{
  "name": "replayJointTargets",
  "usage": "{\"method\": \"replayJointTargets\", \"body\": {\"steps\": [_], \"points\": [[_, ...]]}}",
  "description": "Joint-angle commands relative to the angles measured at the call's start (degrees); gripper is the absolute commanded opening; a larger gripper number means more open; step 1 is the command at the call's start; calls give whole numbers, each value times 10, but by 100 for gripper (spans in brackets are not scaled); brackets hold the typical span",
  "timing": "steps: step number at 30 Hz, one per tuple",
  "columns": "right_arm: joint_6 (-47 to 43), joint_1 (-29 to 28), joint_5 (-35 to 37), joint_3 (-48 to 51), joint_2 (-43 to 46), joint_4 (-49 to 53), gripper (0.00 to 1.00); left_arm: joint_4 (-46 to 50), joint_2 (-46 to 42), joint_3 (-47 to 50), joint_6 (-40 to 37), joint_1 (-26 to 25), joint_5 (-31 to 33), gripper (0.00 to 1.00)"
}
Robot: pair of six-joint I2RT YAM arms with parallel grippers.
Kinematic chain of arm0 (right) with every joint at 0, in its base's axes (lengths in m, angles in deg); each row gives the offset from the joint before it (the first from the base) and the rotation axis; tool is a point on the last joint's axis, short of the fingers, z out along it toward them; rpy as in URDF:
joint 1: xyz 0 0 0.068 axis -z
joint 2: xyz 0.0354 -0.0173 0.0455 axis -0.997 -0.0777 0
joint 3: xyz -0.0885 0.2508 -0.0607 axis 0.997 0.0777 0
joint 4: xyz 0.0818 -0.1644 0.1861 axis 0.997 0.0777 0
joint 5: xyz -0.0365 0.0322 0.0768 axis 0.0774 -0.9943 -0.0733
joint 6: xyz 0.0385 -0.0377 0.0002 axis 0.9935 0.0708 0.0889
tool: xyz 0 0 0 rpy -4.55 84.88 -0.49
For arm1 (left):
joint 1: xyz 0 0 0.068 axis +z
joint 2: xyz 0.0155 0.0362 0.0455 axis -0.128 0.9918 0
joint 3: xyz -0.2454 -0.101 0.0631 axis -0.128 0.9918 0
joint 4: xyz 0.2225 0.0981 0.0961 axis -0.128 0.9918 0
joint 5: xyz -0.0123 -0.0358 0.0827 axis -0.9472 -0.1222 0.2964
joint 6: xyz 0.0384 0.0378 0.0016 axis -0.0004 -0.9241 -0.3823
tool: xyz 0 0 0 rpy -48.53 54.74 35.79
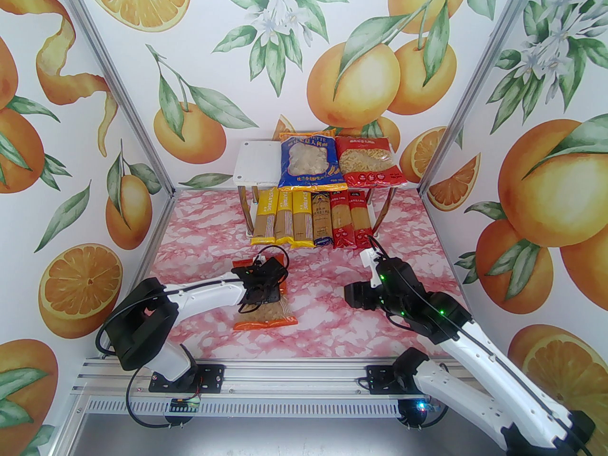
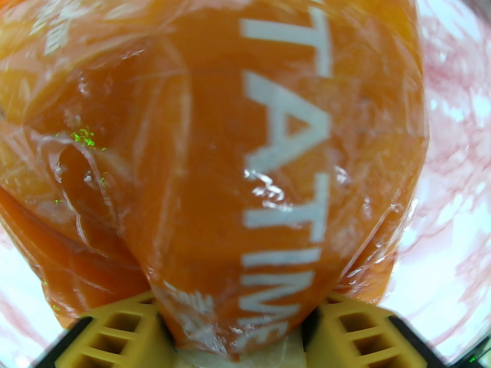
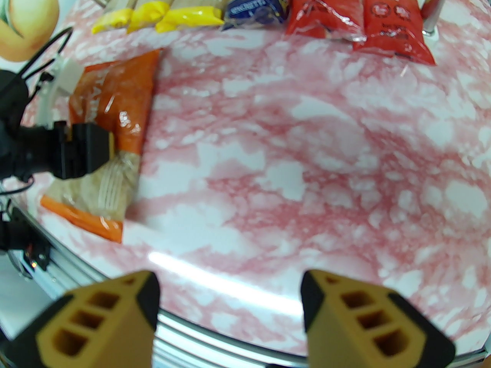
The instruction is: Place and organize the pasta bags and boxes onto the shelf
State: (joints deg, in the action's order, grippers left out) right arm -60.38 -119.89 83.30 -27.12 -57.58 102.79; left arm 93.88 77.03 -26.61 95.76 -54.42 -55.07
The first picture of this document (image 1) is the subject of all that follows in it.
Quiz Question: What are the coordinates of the orange Pastatime pasta bag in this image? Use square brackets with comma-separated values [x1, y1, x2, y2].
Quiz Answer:
[232, 257, 299, 332]

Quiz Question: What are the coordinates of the yellow Pastatime spaghetti pack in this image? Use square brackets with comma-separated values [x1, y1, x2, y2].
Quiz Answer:
[275, 189, 296, 246]
[292, 190, 315, 249]
[251, 186, 277, 247]

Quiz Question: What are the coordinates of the red spaghetti pack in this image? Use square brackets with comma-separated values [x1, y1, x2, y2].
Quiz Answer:
[349, 190, 374, 238]
[330, 190, 358, 250]

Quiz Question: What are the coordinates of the dark blue spaghetti pack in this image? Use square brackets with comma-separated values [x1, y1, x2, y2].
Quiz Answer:
[312, 192, 335, 248]

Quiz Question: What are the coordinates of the blue shell pasta bag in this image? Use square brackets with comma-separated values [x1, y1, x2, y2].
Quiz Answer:
[277, 131, 341, 192]

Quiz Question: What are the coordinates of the red fusilli pasta bag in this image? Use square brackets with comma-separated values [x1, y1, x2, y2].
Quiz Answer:
[334, 136, 409, 189]

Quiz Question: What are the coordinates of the white two-tier shelf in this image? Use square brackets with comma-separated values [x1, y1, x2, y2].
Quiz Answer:
[233, 141, 409, 246]

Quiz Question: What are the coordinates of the right small controller board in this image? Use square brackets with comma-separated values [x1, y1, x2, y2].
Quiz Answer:
[398, 399, 440, 430]

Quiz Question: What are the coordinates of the grey metal sheet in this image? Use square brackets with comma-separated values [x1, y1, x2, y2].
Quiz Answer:
[62, 411, 509, 456]

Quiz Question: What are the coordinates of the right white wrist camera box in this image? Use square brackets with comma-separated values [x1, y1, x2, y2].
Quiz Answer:
[360, 248, 381, 287]

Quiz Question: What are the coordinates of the right base black cable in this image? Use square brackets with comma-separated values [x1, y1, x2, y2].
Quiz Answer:
[406, 388, 450, 430]

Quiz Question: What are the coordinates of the base black cable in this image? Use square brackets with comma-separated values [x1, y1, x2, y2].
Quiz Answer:
[126, 366, 202, 431]
[406, 388, 450, 430]

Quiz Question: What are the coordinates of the left base black cable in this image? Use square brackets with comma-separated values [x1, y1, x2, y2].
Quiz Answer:
[126, 366, 202, 431]

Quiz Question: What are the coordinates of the aluminium frame post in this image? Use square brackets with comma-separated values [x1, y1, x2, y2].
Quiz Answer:
[417, 0, 538, 196]
[57, 0, 174, 196]

